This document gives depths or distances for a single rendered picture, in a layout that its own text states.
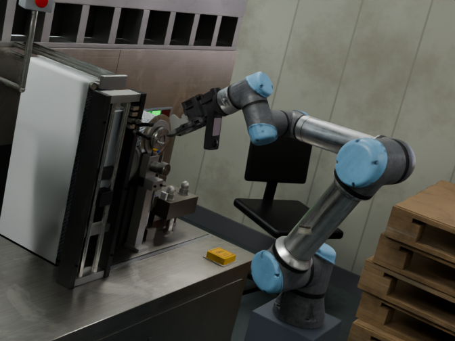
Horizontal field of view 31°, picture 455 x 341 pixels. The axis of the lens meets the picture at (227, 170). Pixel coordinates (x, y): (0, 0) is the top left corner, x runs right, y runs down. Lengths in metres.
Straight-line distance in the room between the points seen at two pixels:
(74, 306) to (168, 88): 1.16
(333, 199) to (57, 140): 0.78
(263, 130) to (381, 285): 1.81
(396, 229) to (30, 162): 1.93
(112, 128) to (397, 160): 0.74
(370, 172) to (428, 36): 2.87
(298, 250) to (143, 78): 1.06
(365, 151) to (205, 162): 3.55
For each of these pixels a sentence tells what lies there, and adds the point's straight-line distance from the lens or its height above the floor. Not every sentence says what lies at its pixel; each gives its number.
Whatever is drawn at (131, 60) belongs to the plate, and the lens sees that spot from 2.86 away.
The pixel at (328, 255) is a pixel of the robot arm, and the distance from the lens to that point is 2.28.
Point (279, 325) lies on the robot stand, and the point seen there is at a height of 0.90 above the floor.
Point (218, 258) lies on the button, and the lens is 2.61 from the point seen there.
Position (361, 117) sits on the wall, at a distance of 4.91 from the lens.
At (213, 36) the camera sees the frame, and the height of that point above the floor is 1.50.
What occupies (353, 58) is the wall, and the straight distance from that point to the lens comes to 4.92.
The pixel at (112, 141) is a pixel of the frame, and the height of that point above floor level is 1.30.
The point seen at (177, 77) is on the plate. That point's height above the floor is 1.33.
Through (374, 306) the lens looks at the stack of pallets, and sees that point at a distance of 3.98.
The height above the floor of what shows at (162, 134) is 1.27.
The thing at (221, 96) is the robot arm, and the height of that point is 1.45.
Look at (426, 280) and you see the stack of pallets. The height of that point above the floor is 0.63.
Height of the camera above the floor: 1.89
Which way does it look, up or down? 16 degrees down
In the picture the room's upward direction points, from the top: 14 degrees clockwise
